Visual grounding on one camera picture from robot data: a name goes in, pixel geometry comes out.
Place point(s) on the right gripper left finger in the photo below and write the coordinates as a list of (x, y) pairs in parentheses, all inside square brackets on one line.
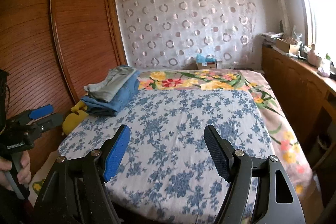
[(109, 156)]

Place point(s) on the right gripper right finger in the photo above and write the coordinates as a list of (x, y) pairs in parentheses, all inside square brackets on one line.
[(230, 163)]

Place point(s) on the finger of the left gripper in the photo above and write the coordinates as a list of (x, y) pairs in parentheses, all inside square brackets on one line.
[(47, 123), (28, 115)]

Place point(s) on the grey-green shorts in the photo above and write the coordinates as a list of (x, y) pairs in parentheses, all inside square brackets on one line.
[(108, 88)]

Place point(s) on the yellow plush toy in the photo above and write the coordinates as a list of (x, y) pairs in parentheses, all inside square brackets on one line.
[(77, 114)]

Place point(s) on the folded blue jeans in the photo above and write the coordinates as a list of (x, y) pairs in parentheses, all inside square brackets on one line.
[(119, 101)]

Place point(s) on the colourful floral blanket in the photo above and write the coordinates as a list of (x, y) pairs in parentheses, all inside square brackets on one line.
[(283, 138)]

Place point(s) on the blue floral bed sheet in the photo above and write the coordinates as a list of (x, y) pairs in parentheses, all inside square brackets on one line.
[(167, 173)]

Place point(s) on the wooden slatted wardrobe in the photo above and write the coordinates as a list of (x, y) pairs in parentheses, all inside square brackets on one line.
[(52, 49)]

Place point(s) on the long wooden cabinet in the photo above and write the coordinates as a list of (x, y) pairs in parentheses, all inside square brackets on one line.
[(308, 101)]

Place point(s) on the cardboard box with blue bag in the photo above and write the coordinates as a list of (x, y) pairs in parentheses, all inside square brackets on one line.
[(205, 62)]

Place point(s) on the stack of papers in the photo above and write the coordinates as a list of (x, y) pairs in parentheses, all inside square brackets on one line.
[(270, 38)]

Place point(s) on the cardboard box on cabinet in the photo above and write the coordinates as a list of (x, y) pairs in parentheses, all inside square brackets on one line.
[(287, 46)]

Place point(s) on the pink bottle on sill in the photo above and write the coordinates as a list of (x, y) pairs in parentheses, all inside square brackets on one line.
[(311, 56)]

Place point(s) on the sheer circle-pattern curtain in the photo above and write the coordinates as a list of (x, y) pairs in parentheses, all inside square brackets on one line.
[(171, 33)]

